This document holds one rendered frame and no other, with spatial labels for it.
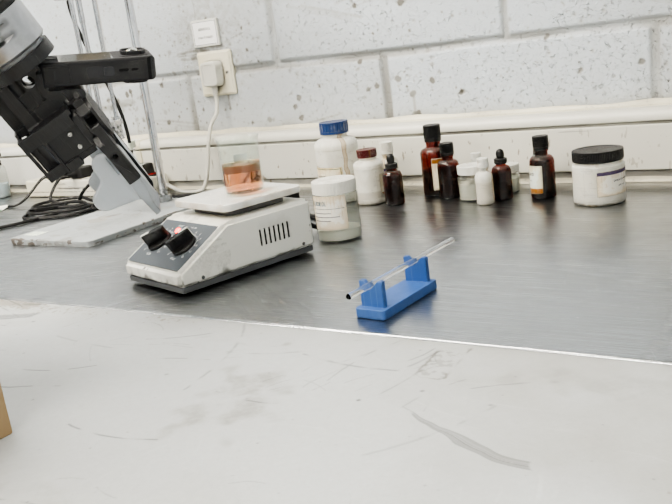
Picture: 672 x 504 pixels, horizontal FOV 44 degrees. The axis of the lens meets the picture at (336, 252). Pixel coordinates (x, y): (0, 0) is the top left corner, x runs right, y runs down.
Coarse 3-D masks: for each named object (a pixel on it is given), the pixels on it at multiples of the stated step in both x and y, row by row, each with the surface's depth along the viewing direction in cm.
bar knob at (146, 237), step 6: (156, 228) 99; (162, 228) 99; (144, 234) 100; (150, 234) 99; (156, 234) 99; (162, 234) 99; (168, 234) 100; (144, 240) 100; (150, 240) 100; (156, 240) 100; (162, 240) 99; (150, 246) 100; (156, 246) 99
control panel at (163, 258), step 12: (168, 228) 102; (192, 228) 98; (204, 228) 97; (216, 228) 95; (204, 240) 95; (144, 252) 100; (156, 252) 99; (168, 252) 97; (192, 252) 94; (156, 264) 96; (168, 264) 95; (180, 264) 93
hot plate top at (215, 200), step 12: (204, 192) 107; (216, 192) 106; (264, 192) 101; (276, 192) 100; (288, 192) 102; (180, 204) 103; (192, 204) 101; (204, 204) 99; (216, 204) 97; (228, 204) 96; (240, 204) 97; (252, 204) 98
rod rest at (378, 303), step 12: (420, 264) 83; (408, 276) 84; (420, 276) 83; (372, 288) 77; (384, 288) 77; (396, 288) 82; (408, 288) 82; (420, 288) 81; (432, 288) 83; (372, 300) 78; (384, 300) 77; (396, 300) 79; (408, 300) 80; (360, 312) 78; (372, 312) 77; (384, 312) 76; (396, 312) 78
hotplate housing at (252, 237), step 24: (192, 216) 102; (216, 216) 99; (240, 216) 98; (264, 216) 99; (288, 216) 101; (216, 240) 95; (240, 240) 97; (264, 240) 99; (288, 240) 102; (312, 240) 104; (144, 264) 98; (192, 264) 93; (216, 264) 95; (240, 264) 97; (264, 264) 100; (168, 288) 95; (192, 288) 94
